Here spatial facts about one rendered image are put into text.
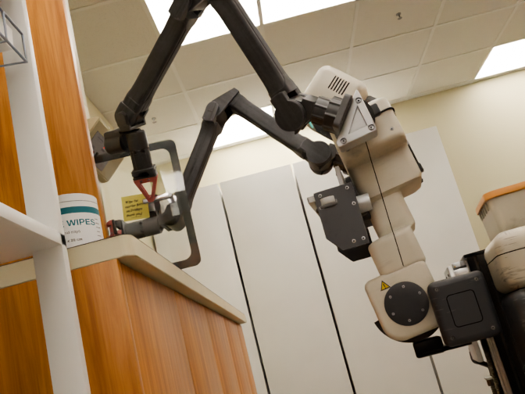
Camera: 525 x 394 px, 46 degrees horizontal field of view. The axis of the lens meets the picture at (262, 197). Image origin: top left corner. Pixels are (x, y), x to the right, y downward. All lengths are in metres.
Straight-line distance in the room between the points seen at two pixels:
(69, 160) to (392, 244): 0.94
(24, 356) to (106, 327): 0.14
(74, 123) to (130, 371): 0.99
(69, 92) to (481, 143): 4.42
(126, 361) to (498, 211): 0.93
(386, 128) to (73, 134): 0.90
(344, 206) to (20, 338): 0.81
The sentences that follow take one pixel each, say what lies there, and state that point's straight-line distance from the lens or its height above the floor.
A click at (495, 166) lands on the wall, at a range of 5.77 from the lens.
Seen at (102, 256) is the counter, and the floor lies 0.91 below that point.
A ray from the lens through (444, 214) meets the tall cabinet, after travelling 5.08.
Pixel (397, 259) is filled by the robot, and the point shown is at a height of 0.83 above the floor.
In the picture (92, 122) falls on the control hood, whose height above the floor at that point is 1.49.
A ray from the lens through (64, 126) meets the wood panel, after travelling 1.90.
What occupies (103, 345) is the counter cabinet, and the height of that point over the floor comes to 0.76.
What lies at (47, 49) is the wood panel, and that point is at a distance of 2.03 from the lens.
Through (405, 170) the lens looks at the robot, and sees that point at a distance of 1.60.
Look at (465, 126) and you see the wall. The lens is 5.83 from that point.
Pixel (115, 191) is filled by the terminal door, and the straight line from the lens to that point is 1.89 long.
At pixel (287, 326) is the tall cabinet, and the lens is 4.84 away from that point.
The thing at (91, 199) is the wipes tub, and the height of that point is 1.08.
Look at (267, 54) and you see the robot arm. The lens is 1.54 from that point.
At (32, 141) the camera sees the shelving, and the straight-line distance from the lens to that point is 1.01.
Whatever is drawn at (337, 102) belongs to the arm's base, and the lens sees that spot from 1.49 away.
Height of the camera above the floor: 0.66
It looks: 15 degrees up
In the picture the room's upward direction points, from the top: 15 degrees counter-clockwise
